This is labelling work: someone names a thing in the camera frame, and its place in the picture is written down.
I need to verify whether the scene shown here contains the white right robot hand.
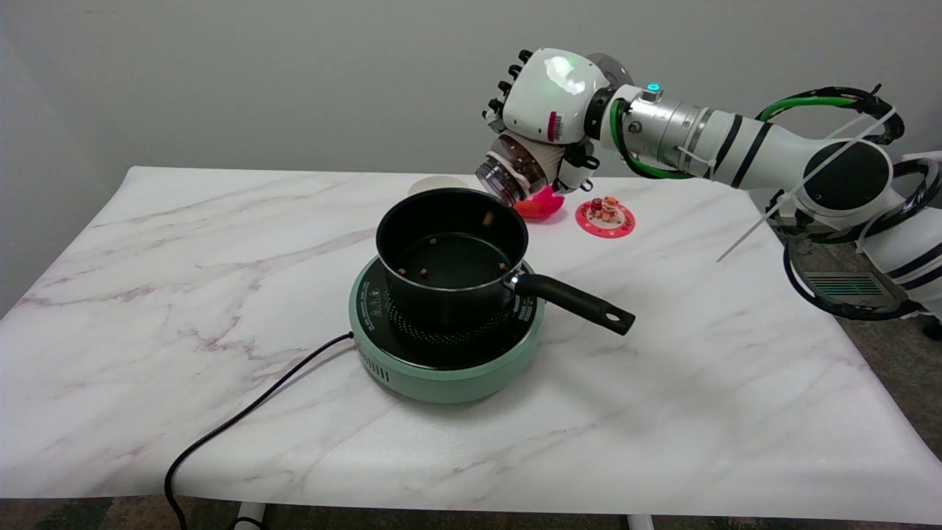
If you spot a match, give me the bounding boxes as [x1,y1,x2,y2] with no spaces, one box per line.
[482,48,613,194]

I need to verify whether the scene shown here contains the green round induction cooker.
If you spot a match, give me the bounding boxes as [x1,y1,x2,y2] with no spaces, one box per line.
[348,254,547,404]

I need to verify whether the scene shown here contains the green robot cable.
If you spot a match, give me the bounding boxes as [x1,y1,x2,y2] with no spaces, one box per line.
[609,88,862,181]

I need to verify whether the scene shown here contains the black soup pot with handle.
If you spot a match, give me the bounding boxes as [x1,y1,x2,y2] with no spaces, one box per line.
[375,188,636,337]

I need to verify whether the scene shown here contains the long white zip tie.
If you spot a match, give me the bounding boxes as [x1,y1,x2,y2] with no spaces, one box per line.
[718,109,897,263]

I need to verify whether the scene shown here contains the clear jar with brown contents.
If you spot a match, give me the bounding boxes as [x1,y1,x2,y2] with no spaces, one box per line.
[475,132,567,208]

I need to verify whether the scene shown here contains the black power cable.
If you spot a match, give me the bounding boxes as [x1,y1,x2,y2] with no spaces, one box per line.
[163,331,355,530]

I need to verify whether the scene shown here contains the white bowl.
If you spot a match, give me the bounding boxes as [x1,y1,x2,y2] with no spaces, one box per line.
[407,175,470,197]

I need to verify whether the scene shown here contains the red mango toy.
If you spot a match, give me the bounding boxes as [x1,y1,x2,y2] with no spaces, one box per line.
[513,184,566,220]

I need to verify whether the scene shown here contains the black robot cable loops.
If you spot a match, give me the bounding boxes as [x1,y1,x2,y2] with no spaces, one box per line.
[780,85,942,322]

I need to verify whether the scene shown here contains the pink round toy plate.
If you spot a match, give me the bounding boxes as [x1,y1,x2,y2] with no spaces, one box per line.
[575,197,636,239]

